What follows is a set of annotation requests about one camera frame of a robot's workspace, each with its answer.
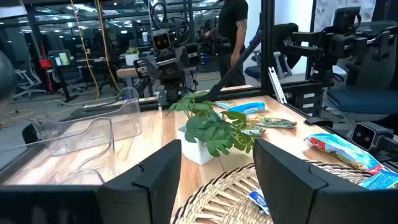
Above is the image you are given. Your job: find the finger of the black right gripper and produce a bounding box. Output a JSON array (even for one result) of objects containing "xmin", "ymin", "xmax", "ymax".
[
  {"xmin": 133, "ymin": 57, "xmax": 154, "ymax": 79},
  {"xmin": 185, "ymin": 42, "xmax": 202, "ymax": 67}
]

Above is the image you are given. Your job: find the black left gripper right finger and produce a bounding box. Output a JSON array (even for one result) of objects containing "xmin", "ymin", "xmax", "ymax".
[{"xmin": 252, "ymin": 138, "xmax": 398, "ymax": 224}]

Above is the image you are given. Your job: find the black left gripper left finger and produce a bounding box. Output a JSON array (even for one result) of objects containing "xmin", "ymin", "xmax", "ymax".
[{"xmin": 96, "ymin": 139, "xmax": 183, "ymax": 224}]

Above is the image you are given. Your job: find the blue white granola bar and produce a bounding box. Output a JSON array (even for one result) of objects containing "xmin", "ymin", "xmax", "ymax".
[{"xmin": 248, "ymin": 189, "xmax": 271, "ymax": 216}]

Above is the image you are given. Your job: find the blue red granola bar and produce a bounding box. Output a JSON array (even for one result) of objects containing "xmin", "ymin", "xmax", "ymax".
[
  {"xmin": 359, "ymin": 167, "xmax": 398, "ymax": 190},
  {"xmin": 305, "ymin": 133, "xmax": 386, "ymax": 175}
]

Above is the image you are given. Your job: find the red snack packet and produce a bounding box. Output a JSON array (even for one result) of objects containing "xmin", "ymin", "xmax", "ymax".
[{"xmin": 248, "ymin": 116, "xmax": 298, "ymax": 129}]

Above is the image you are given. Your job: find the blue packet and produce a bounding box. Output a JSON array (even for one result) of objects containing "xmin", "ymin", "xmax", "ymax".
[{"xmin": 239, "ymin": 126, "xmax": 267, "ymax": 137}]

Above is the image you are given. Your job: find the small potted background plant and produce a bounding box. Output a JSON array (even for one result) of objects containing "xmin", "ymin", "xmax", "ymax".
[{"xmin": 124, "ymin": 47, "xmax": 141, "ymax": 67}]

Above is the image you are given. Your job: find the wooden background table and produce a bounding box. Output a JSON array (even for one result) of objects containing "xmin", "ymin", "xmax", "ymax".
[{"xmin": 116, "ymin": 67, "xmax": 139, "ymax": 79}]

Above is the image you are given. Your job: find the person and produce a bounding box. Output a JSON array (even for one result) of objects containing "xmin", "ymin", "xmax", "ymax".
[{"xmin": 203, "ymin": 0, "xmax": 249, "ymax": 88}]

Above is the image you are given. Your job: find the clear plastic bin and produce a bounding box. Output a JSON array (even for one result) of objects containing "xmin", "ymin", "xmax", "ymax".
[
  {"xmin": 46, "ymin": 87, "xmax": 142, "ymax": 141},
  {"xmin": 29, "ymin": 117, "xmax": 115, "ymax": 184},
  {"xmin": 0, "ymin": 141, "xmax": 108, "ymax": 186}
]

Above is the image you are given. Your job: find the white square plant pot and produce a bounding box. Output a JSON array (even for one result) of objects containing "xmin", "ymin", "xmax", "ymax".
[{"xmin": 176, "ymin": 126, "xmax": 215, "ymax": 166}]

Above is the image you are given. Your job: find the round woven wicker placemat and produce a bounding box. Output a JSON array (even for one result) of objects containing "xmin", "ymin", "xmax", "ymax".
[{"xmin": 170, "ymin": 160, "xmax": 374, "ymax": 224}]

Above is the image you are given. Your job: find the green artificial leafy plant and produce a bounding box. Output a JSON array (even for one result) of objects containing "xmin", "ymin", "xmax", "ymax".
[{"xmin": 169, "ymin": 91, "xmax": 265, "ymax": 158}]

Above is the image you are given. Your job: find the black standing desk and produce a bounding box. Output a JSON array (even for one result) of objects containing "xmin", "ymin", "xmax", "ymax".
[{"xmin": 48, "ymin": 49, "xmax": 78, "ymax": 102}]

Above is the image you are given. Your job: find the black control box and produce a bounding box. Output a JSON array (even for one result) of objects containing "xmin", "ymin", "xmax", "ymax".
[{"xmin": 292, "ymin": 89, "xmax": 326, "ymax": 118}]

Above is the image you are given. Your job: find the red object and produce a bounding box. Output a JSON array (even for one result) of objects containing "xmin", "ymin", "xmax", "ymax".
[{"xmin": 39, "ymin": 58, "xmax": 54, "ymax": 70}]

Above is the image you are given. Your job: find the blue seat office chair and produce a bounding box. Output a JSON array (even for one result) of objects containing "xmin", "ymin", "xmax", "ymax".
[{"xmin": 326, "ymin": 20, "xmax": 398, "ymax": 122}]

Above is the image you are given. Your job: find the white office chair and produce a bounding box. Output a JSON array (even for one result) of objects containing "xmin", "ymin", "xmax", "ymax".
[{"xmin": 14, "ymin": 68, "xmax": 47, "ymax": 100}]

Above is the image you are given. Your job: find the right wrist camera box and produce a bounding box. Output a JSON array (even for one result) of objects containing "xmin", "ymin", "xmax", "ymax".
[{"xmin": 151, "ymin": 29, "xmax": 173, "ymax": 52}]

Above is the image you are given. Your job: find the black diagonal frame brace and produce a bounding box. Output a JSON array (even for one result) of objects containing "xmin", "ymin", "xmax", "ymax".
[{"xmin": 203, "ymin": 30, "xmax": 265, "ymax": 102}]

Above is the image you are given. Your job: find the yellow hanging cable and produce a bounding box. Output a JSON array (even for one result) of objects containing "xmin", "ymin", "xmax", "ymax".
[
  {"xmin": 96, "ymin": 0, "xmax": 121, "ymax": 91},
  {"xmin": 70, "ymin": 0, "xmax": 100, "ymax": 100}
]

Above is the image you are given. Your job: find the black frame post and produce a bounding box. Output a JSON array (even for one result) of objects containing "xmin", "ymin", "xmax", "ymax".
[{"xmin": 260, "ymin": 0, "xmax": 276, "ymax": 97}]

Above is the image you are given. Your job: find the black table-level camera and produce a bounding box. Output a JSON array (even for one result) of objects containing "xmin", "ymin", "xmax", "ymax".
[{"xmin": 350, "ymin": 120, "xmax": 398, "ymax": 156}]

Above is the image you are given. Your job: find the silver aluminium bracket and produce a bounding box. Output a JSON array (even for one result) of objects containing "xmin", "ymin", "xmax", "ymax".
[{"xmin": 267, "ymin": 66, "xmax": 287, "ymax": 105}]

